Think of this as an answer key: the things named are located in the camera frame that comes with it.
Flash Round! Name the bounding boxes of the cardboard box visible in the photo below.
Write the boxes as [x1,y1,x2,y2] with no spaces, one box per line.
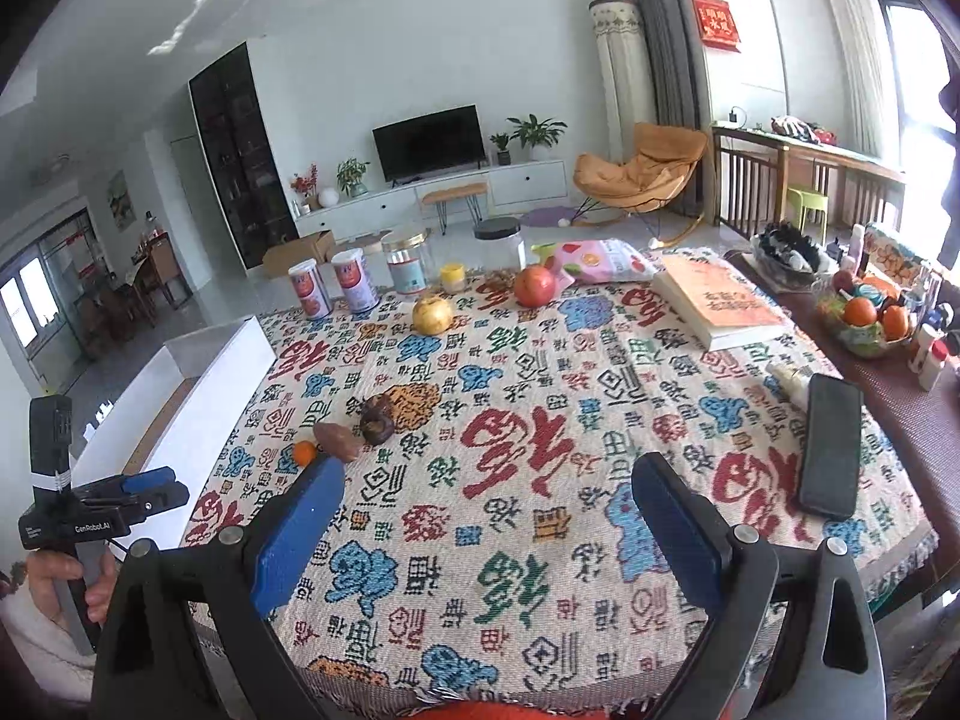
[262,230,337,276]

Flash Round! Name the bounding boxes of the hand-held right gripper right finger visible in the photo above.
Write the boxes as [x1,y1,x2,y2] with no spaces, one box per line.
[630,453,887,720]

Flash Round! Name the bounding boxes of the white sheer curtain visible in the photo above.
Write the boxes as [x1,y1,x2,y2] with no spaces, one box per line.
[816,0,886,158]

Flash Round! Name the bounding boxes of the black phone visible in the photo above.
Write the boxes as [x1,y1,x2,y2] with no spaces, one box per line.
[796,373,865,518]

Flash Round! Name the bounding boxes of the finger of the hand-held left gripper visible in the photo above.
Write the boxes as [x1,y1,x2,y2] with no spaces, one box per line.
[88,483,191,526]
[73,466,179,500]

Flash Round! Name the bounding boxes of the green plastic stool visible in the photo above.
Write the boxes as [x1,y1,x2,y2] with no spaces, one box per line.
[786,186,830,237]

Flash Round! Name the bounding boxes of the red wall hanging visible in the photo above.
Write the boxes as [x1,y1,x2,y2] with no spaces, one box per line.
[691,0,742,53]

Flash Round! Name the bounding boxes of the dark brown fruit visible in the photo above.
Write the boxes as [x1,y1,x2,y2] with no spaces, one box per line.
[360,397,397,443]

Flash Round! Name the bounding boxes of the black glass cabinet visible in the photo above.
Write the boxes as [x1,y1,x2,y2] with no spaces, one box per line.
[187,41,301,271]

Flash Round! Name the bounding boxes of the orange lounge chair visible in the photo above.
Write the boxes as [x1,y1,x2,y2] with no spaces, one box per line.
[574,122,710,248]

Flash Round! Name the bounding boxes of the yellow apple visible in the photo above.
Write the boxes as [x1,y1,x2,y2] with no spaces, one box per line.
[412,295,453,335]

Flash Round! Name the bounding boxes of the white box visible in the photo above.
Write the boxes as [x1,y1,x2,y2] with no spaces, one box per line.
[71,315,278,548]

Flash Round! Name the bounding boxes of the brown date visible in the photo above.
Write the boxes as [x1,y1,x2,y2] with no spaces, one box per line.
[313,422,359,464]

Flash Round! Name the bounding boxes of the glass jar gold lid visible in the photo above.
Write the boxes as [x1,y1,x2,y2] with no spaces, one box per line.
[381,231,434,295]

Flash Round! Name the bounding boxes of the small pink tin can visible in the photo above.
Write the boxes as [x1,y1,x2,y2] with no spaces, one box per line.
[289,259,332,318]

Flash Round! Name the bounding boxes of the orange cover book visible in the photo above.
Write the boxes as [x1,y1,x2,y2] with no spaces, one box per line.
[651,253,788,351]

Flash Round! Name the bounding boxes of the bowl of black items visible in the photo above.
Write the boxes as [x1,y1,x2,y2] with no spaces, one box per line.
[752,223,833,290]

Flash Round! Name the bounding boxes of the glass fruit bowl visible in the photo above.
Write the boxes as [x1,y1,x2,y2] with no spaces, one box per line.
[816,281,920,359]

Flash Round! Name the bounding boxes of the grey curtain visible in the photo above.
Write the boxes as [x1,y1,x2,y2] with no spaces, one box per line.
[609,0,710,211]

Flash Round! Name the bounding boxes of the person's left hand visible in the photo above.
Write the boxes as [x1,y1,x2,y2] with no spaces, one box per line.
[26,550,122,627]

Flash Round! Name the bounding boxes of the person's left forearm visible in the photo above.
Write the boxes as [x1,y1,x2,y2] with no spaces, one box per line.
[0,581,100,702]

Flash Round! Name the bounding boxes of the white bottles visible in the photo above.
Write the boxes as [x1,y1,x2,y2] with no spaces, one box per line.
[909,322,950,391]

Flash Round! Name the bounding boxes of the orange print box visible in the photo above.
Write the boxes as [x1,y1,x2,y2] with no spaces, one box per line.
[862,223,931,293]

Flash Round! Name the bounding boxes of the person's orange clothing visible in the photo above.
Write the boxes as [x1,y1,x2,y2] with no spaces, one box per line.
[420,699,571,720]

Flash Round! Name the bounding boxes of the wooden dining chairs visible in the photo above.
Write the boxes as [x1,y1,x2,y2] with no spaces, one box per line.
[124,229,192,312]

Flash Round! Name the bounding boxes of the wooden stool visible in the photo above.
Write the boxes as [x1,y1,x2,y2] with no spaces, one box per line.
[421,181,488,226]

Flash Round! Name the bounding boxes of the wooden slatted desk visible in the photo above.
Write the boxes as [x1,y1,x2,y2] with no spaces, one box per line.
[711,122,908,241]

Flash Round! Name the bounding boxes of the pink snack bag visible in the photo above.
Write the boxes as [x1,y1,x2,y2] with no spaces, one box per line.
[532,238,662,286]

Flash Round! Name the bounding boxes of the cloth pile on desk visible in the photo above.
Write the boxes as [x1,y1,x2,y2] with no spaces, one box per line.
[769,115,837,145]

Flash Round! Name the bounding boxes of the red flowers in vase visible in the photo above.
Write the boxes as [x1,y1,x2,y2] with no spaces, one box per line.
[290,163,322,211]

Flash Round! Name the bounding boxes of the large pink tin can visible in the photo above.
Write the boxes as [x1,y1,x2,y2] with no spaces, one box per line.
[331,248,380,314]

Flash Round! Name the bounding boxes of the framed wall picture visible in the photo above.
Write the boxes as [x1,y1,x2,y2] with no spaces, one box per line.
[107,170,137,230]

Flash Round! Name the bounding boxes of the standing air conditioner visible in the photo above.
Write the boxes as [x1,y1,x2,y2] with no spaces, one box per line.
[589,0,659,166]

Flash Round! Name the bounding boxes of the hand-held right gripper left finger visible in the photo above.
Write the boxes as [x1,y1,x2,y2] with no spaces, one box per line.
[90,454,347,720]

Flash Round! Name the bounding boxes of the purple round rug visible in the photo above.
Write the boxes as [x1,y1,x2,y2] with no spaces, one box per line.
[520,204,593,230]

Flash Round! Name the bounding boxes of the clear container black lid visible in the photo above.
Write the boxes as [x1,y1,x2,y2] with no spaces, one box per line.
[473,217,526,275]

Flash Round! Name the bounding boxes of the green plant pale pot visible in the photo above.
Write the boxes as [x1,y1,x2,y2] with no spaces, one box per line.
[336,157,371,198]

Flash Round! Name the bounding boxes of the black television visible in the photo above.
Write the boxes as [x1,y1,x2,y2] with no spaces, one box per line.
[373,105,485,182]

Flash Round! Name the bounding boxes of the large green potted plant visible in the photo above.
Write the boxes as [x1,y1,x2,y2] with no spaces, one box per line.
[508,114,569,162]

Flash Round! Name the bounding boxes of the printed woven tablecloth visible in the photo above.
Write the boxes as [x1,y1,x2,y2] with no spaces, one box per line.
[180,244,938,720]

